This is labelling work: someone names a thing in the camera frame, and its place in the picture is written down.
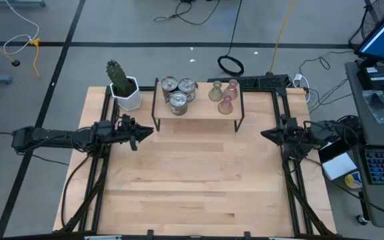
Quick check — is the black aluminium table frame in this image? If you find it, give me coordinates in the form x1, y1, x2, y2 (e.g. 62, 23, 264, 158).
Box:
52, 85, 339, 240

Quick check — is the white floor cable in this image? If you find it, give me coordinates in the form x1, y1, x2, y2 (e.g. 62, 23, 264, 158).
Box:
3, 0, 41, 56

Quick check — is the green glass candle stick holder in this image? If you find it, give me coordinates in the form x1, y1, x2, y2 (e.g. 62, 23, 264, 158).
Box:
207, 80, 224, 102

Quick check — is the black floor fan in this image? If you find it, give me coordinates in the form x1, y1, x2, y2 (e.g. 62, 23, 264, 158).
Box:
347, 0, 384, 51

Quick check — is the brown tin can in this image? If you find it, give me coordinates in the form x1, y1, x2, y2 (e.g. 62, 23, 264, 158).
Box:
177, 77, 199, 103

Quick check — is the green cactus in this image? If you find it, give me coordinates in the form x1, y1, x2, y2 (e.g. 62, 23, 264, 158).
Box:
105, 59, 132, 97

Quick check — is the pink glass candle stick holder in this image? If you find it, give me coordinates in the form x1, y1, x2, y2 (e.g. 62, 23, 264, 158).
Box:
217, 95, 234, 115
223, 78, 240, 101

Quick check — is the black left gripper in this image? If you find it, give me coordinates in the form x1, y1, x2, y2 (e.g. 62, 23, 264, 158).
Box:
117, 113, 155, 151

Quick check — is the white box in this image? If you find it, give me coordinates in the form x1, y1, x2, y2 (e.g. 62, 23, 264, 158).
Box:
321, 152, 358, 181

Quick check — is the black desk cable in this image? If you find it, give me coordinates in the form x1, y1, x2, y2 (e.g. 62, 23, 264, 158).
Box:
303, 156, 384, 223

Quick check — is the black mini computer box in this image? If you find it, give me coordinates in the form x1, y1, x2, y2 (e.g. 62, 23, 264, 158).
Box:
357, 65, 384, 91

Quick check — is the black coiled cable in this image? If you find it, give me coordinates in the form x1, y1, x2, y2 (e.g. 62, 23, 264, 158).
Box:
216, 0, 245, 77

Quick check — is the wooden shelf riser black frame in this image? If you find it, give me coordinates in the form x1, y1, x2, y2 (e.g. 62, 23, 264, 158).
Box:
151, 77, 245, 133

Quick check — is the clear plastic bag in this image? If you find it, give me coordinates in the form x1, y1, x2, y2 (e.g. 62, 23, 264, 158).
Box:
361, 89, 384, 125

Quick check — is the white hexagonal plant pot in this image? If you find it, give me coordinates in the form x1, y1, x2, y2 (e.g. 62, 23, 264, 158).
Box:
109, 75, 143, 112

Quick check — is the black arm base cable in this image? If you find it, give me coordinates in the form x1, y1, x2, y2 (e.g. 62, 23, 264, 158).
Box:
60, 155, 91, 229

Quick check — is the yellow cable with plug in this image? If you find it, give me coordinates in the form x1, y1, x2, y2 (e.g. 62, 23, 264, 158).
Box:
0, 29, 42, 79

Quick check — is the black cable bundle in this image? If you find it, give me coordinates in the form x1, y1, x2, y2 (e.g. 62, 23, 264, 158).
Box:
298, 49, 355, 116

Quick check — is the white power adapter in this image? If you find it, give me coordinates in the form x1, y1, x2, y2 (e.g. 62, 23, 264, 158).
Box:
292, 73, 310, 103

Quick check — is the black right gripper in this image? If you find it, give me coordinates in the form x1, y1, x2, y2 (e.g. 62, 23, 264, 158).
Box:
261, 115, 308, 153

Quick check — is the glass candle jar orange label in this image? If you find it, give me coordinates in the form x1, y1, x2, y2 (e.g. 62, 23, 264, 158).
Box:
160, 75, 180, 98

